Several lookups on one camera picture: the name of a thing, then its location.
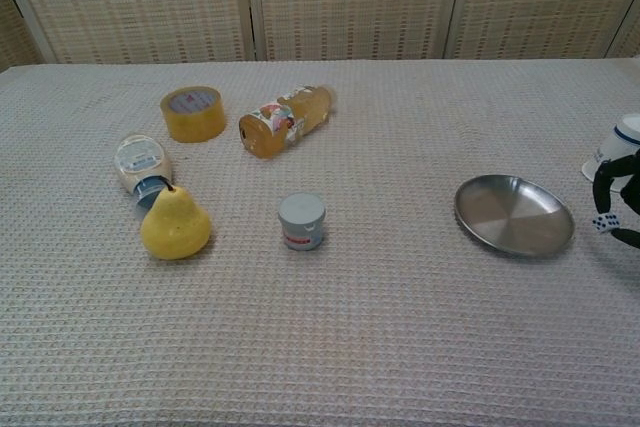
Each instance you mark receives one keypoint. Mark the yellow pear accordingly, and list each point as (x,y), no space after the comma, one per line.
(175,224)

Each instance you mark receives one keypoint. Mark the woven folding screen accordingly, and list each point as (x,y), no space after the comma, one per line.
(320,2)

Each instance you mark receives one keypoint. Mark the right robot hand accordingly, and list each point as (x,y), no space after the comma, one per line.
(602,182)

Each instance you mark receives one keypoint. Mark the small grey lidded jar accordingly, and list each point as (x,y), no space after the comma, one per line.
(301,222)

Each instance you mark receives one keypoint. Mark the woven waffle tablecloth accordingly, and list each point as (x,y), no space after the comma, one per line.
(350,322)

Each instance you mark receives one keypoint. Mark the white paper cup blue print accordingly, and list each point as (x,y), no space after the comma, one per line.
(620,142)

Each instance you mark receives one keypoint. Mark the yellow packing tape roll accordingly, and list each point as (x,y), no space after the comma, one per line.
(192,117)

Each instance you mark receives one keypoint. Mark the white die black dots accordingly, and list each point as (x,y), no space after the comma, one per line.
(606,223)

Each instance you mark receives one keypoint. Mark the round steel plate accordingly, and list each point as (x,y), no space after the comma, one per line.
(515,214)

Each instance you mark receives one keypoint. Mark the orange juice bottle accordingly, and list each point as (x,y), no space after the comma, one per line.
(280,122)

